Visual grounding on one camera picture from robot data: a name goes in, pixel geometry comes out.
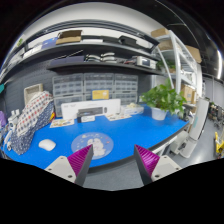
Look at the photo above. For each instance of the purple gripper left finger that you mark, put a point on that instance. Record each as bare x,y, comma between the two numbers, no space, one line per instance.
73,168

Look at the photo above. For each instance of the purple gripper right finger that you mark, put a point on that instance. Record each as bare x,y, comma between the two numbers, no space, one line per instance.
153,167

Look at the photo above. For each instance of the white computer mouse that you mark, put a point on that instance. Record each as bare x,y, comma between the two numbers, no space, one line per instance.
47,144

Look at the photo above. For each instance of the round cartoon mouse pad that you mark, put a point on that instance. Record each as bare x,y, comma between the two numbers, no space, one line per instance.
102,144

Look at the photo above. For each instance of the white office chair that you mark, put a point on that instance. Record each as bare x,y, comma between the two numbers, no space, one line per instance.
186,141

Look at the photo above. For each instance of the left picture card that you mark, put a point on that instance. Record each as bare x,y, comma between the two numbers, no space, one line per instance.
61,123

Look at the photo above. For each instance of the picture card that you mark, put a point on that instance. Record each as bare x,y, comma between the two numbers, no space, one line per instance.
61,123
115,117

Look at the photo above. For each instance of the clear box with items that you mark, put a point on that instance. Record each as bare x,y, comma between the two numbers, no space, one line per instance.
132,109

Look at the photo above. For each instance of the right picture card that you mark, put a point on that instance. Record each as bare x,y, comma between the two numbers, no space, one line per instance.
115,117

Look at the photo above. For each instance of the green potted plant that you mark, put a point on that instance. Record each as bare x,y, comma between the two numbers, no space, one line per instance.
163,99

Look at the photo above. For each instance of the patterned fabric bag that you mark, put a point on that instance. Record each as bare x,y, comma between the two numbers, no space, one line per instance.
35,115

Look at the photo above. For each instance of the yellow card on drawers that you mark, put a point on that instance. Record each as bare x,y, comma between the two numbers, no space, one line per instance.
100,94

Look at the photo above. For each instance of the white small robot toy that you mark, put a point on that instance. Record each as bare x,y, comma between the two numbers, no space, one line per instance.
12,121

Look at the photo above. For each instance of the grey drawer organiser cabinet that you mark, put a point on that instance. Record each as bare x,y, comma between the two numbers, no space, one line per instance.
80,87

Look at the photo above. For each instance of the white plastic basket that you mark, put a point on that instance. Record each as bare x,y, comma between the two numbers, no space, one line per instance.
30,91

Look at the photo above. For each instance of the white device on shelf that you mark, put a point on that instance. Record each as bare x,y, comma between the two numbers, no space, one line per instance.
145,62

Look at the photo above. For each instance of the white metal storage rack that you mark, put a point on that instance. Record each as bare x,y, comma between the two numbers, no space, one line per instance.
187,69

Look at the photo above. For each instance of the brown cardboard box top shelf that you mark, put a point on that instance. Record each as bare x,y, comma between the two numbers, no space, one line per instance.
69,36

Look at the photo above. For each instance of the lower black wall shelf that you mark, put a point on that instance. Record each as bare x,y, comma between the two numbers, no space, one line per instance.
102,67

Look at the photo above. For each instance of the black wall shelf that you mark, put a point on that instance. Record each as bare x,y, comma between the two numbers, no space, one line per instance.
102,67
89,45

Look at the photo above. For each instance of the upper black wall shelf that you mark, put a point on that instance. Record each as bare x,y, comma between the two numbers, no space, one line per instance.
89,45

